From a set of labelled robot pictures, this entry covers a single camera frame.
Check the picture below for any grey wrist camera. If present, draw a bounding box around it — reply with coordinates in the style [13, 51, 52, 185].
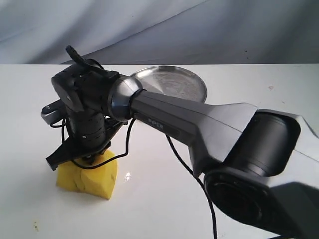
[41, 100, 67, 125]

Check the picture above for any grey backdrop cloth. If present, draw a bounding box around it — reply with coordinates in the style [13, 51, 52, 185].
[0, 0, 319, 64]

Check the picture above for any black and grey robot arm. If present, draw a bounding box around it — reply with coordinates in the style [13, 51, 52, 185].
[41, 46, 319, 239]

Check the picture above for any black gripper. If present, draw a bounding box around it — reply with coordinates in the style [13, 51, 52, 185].
[46, 117, 123, 171]

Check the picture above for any yellow sponge block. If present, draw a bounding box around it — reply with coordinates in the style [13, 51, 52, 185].
[56, 160, 118, 200]

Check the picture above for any round stainless steel plate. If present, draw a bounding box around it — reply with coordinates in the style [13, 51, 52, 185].
[131, 65, 207, 103]

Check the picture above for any black cable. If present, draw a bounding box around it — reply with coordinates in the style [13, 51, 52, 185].
[51, 117, 217, 239]

